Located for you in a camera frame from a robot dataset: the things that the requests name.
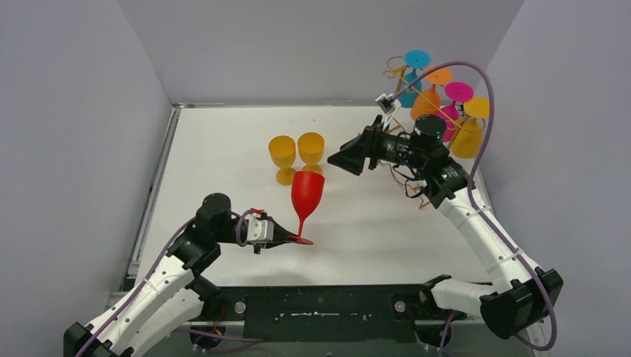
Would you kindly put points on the blue plastic wine glass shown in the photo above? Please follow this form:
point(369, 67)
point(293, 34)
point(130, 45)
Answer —
point(416, 60)

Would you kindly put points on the pink plastic wine glass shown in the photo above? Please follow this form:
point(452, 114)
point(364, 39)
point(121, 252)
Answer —
point(457, 92)

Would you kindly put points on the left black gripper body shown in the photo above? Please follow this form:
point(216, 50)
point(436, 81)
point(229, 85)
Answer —
point(275, 233)

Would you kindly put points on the orange plastic wine glass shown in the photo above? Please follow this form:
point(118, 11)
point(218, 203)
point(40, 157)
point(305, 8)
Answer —
point(428, 100)

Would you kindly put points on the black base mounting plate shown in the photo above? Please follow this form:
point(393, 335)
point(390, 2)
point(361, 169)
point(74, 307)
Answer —
point(402, 313)

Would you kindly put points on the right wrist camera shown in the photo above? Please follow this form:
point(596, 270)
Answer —
point(389, 105)

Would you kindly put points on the yellow wine glass front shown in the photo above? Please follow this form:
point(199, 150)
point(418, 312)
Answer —
point(282, 150)

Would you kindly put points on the gold wire glass rack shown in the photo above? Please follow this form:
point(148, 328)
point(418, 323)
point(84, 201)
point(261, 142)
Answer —
point(431, 118)

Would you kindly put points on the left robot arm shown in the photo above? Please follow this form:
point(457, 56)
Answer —
point(174, 291)

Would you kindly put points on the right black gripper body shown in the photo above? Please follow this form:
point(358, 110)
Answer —
point(382, 144)

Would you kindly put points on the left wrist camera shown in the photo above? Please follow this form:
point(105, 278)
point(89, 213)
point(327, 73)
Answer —
point(258, 214)

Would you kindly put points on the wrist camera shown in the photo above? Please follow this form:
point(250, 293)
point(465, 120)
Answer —
point(389, 105)
point(258, 214)

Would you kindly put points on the red plastic wine glass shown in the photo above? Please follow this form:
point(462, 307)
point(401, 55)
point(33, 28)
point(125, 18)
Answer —
point(306, 193)

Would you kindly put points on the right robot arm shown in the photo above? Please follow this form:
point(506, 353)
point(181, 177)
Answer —
point(520, 292)

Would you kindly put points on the yellow wine glass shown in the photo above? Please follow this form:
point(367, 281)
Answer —
point(282, 150)
point(468, 141)
point(311, 151)

